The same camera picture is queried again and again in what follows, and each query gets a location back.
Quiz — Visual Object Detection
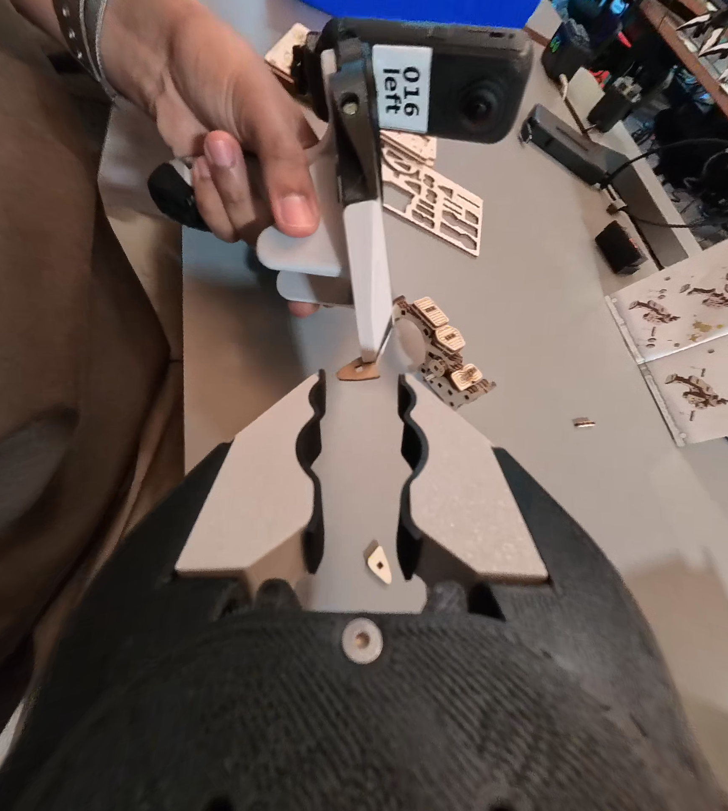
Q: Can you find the black box with red label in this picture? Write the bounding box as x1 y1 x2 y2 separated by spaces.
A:
594 220 649 276

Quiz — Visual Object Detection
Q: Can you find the blue plastic bin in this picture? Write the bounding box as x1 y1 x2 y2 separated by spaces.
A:
294 0 540 30

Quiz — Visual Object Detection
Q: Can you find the wooden background table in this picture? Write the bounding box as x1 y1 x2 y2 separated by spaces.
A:
639 0 728 143

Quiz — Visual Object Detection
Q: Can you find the grey woven watch band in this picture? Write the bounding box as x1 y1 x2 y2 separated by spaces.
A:
53 0 120 99

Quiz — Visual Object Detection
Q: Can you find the small triangular wooden piece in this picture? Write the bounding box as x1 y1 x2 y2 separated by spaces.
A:
336 357 382 384
363 539 394 586

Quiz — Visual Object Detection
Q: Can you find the grey desk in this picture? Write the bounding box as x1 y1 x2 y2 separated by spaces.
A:
101 19 728 811

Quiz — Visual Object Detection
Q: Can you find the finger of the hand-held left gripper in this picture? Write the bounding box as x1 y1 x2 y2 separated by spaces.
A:
344 200 396 365

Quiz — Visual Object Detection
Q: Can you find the person's left hand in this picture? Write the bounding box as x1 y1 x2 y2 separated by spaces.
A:
101 0 332 319

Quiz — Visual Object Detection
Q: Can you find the black cube charger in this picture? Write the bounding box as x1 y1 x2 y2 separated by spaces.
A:
540 19 594 82

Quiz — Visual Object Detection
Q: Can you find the long black box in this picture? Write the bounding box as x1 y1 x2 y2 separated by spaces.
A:
518 103 619 189

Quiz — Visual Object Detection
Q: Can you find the wooden puzzle model assembly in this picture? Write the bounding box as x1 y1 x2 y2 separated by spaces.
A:
391 294 498 413

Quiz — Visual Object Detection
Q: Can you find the wooden sheet with cutouts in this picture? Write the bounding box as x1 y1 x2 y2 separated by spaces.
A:
378 128 485 259

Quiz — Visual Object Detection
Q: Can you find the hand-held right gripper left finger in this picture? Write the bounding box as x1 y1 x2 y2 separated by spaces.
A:
174 369 328 582

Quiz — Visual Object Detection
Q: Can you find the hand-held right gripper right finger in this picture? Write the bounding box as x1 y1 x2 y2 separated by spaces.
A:
395 374 553 585

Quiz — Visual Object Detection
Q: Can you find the person's brown clothing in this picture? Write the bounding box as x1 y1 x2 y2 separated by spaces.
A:
0 0 188 717

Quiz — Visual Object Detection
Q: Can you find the assembly instruction sheet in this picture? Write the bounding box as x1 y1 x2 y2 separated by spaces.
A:
603 217 728 449

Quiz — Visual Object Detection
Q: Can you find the flat dark device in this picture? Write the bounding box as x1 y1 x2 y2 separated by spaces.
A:
610 157 702 268

